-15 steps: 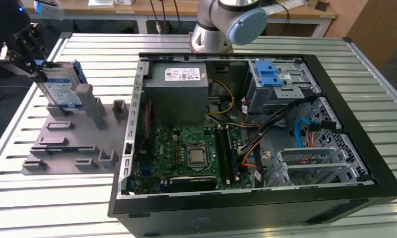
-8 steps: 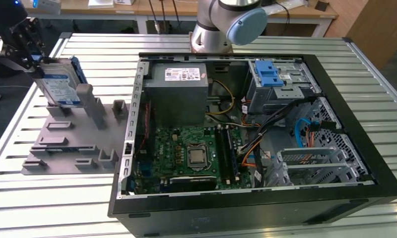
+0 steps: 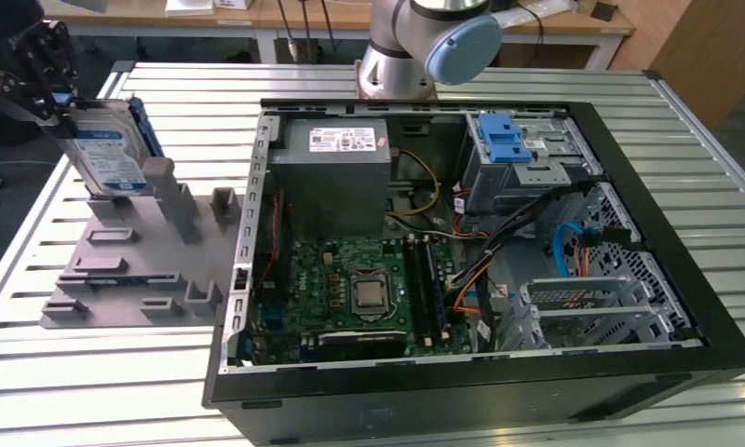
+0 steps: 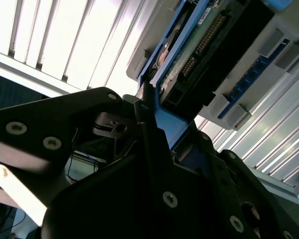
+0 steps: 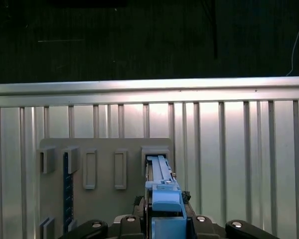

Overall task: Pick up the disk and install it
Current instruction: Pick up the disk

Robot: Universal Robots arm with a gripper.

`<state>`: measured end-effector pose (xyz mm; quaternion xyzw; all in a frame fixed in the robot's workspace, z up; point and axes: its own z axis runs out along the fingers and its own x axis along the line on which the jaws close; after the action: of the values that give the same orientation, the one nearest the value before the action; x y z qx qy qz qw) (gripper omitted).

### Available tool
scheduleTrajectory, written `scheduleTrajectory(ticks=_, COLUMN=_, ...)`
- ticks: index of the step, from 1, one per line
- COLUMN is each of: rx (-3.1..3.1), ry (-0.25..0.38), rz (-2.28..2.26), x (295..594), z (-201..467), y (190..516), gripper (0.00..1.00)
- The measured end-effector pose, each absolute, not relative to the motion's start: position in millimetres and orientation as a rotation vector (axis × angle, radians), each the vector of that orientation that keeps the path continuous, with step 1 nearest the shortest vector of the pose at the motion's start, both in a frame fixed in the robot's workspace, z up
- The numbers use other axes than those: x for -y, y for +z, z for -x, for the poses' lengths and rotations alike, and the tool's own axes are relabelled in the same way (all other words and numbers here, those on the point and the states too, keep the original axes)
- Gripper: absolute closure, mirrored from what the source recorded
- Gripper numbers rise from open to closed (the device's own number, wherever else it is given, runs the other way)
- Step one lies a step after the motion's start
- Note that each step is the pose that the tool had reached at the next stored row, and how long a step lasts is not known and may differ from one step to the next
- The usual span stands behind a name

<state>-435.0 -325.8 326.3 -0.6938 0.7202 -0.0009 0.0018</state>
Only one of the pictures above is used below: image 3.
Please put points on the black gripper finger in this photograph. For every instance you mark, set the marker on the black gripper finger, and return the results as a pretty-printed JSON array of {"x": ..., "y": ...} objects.
[{"x": 47, "y": 70}]

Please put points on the hard disk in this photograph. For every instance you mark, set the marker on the hard disk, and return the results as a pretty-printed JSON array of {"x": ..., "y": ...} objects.
[{"x": 108, "y": 153}]

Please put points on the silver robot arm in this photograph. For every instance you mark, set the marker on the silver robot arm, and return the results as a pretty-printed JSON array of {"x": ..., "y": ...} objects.
[{"x": 391, "y": 70}]

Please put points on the metal disk bay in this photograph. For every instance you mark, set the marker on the metal disk bay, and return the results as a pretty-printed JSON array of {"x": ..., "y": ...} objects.
[{"x": 596, "y": 312}]

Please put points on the dark office chair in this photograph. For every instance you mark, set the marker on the dark office chair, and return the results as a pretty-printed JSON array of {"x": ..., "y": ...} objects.
[{"x": 12, "y": 135}]

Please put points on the wooden desk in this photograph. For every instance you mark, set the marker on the wooden desk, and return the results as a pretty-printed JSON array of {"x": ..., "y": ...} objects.
[{"x": 131, "y": 18}]

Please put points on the large white box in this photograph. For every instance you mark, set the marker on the large white box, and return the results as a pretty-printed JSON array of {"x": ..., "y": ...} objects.
[{"x": 190, "y": 5}]

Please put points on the small white box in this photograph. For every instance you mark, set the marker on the small white box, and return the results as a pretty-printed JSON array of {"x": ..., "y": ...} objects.
[{"x": 232, "y": 4}]

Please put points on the grey parts rack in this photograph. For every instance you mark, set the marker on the grey parts rack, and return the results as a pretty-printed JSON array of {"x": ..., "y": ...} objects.
[{"x": 131, "y": 288}]

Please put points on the grey power supply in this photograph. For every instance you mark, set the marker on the grey power supply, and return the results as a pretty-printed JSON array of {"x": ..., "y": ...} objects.
[{"x": 330, "y": 195}]

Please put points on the green motherboard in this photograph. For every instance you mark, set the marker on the green motherboard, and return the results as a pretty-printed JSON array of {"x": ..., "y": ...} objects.
[{"x": 323, "y": 279}]

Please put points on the silver CPU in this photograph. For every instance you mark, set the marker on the silver CPU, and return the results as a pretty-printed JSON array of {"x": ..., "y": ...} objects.
[{"x": 371, "y": 295}]

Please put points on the blue drive latch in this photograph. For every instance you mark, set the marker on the blue drive latch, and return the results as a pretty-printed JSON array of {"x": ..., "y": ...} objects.
[{"x": 503, "y": 139}]

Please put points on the black graphics card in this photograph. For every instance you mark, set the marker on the black graphics card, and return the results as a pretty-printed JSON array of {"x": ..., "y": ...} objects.
[{"x": 360, "y": 342}]

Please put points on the black RAM stick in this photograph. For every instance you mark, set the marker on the black RAM stick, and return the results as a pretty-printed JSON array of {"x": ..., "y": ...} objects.
[{"x": 436, "y": 293}]

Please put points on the metal optical drive cage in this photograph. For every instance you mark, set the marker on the metal optical drive cage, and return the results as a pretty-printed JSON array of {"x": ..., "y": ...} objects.
[{"x": 534, "y": 179}]

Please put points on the small black object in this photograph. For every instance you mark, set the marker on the small black object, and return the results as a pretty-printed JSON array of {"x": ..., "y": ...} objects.
[{"x": 606, "y": 10}]

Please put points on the black PC case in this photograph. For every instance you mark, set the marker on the black PC case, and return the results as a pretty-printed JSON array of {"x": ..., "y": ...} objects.
[{"x": 410, "y": 410}]

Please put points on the CPU socket metal frame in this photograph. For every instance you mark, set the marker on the CPU socket metal frame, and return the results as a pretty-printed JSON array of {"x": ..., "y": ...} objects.
[{"x": 372, "y": 320}]

